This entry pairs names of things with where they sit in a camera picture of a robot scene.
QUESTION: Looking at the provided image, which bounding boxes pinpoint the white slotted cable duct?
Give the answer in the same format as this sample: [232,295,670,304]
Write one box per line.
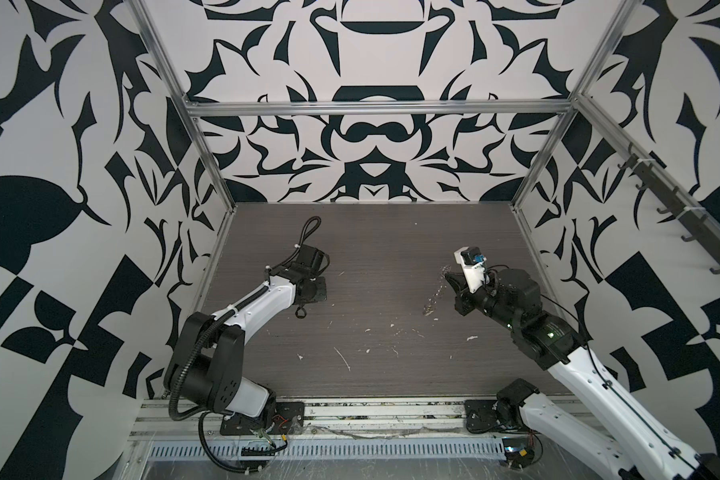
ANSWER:
[148,437,505,461]

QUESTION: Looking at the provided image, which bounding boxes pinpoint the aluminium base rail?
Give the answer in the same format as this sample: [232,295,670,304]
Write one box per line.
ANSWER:
[128,395,640,442]

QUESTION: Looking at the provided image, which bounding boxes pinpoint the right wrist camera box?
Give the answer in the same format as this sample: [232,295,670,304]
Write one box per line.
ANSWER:
[454,247,490,293]

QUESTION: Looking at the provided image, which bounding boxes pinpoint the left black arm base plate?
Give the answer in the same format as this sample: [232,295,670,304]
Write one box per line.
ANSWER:
[220,400,305,436]

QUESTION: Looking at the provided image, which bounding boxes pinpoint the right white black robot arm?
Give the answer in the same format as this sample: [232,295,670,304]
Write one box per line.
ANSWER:
[444,265,720,479]

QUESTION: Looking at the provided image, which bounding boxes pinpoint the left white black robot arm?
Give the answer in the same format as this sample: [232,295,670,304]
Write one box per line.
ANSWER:
[164,245,331,423]

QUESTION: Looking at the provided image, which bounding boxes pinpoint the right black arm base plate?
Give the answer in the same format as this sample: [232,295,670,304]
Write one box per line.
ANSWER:
[464,398,532,435]

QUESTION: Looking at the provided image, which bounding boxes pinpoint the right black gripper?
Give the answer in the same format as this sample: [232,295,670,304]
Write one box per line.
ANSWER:
[446,269,524,335]

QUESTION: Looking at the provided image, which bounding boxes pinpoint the black wall hook rail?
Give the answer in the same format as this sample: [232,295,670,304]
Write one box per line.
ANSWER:
[619,144,720,275]

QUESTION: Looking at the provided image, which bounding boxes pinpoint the small green circuit board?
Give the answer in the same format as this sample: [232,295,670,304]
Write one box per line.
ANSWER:
[502,438,536,470]

